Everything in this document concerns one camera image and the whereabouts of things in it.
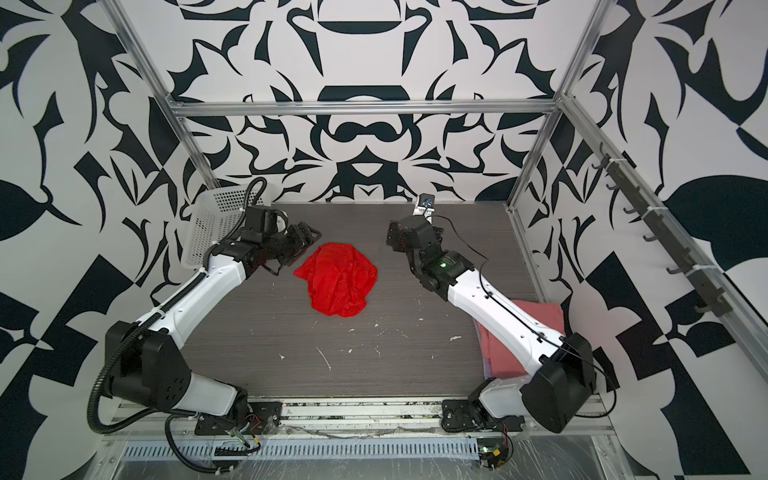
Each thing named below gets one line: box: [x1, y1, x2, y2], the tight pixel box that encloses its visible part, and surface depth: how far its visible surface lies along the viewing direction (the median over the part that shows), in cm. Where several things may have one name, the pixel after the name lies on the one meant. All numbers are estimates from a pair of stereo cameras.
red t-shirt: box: [293, 243, 378, 318], surface depth 94 cm
